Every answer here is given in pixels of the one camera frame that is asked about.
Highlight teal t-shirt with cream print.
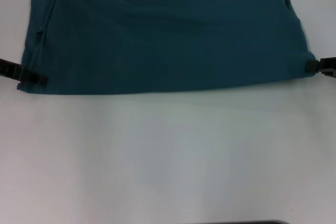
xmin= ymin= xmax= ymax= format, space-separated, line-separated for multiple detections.
xmin=16 ymin=0 xmax=317 ymax=96

